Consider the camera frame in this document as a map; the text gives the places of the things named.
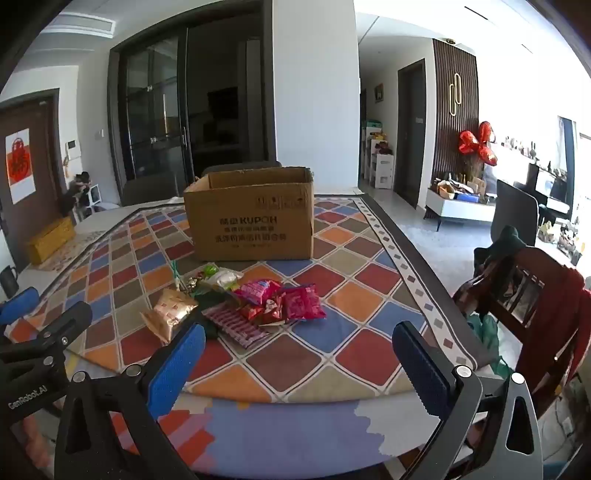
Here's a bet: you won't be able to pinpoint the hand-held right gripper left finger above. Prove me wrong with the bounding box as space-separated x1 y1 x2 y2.
54 322 207 480

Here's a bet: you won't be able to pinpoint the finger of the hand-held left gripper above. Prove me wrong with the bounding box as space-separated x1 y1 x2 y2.
0 286 40 344
0 301 94 366

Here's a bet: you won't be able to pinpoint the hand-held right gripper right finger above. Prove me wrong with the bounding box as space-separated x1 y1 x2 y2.
392 320 544 480

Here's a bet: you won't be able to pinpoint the gold snack packet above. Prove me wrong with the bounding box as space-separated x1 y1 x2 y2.
140 288 199 344

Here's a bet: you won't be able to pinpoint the pale striped snack packet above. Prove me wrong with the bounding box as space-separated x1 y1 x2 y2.
202 302 278 350

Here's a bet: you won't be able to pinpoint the pink and blue snack packet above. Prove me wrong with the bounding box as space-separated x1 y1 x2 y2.
233 278 282 306

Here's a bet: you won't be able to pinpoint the brown cardboard box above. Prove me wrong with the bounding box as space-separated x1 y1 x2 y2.
183 166 315 262

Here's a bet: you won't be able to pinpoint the black kettle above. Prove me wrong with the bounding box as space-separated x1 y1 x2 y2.
0 265 20 301

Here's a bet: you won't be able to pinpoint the dark green snack packet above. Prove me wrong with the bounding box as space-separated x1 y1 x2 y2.
196 295 232 341

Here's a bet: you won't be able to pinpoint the green plastic bag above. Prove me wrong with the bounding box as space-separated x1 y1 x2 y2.
466 314 513 379

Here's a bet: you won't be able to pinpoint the yellow box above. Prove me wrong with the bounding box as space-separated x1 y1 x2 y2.
27 217 77 266

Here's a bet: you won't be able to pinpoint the white plastic snack packet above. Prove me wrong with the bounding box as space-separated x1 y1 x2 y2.
205 268 244 291

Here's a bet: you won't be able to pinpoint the wooden chair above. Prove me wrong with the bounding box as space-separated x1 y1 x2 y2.
452 247 591 416

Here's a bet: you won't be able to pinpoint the black bag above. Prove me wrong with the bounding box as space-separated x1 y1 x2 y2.
59 172 92 215

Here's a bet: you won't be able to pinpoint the white cube shelf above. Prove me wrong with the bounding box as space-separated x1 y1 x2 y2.
74 184 102 222

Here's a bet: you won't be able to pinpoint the red garment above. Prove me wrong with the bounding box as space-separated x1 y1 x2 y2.
515 247 591 395

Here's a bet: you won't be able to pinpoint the red and white door poster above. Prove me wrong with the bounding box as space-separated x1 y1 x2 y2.
6 128 37 205

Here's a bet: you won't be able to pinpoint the patterned tablecloth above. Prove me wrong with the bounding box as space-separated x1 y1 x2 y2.
0 198 504 480

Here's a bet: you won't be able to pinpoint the bright pink snack packet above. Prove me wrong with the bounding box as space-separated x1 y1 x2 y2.
281 285 328 324

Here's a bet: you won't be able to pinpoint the dark green garment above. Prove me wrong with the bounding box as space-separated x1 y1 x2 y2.
475 225 527 278

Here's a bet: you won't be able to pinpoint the brown entrance door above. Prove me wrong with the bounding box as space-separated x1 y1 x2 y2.
0 89 70 273

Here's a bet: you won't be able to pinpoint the grey dining chair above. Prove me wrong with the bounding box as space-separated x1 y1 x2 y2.
201 160 283 178
121 174 185 207

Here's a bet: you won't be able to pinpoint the white low cabinet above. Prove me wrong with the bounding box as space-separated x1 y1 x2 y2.
425 187 497 232

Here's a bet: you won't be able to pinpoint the dark grey side chair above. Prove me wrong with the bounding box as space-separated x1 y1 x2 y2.
490 179 539 247

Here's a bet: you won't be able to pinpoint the white shelf unit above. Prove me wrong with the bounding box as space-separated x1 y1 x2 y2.
361 121 395 189

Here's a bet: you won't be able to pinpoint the black television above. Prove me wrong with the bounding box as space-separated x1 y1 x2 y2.
526 164 571 213

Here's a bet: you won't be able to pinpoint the red foil balloon bunch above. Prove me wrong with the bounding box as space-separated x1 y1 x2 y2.
458 121 499 167

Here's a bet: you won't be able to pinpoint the black framed glass sliding door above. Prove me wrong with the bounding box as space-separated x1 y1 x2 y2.
108 0 278 195

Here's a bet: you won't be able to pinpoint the dark hallway door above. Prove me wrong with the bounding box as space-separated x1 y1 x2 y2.
397 58 428 208

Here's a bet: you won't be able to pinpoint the dark slatted wall panel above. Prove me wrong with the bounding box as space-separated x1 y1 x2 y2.
433 38 478 185

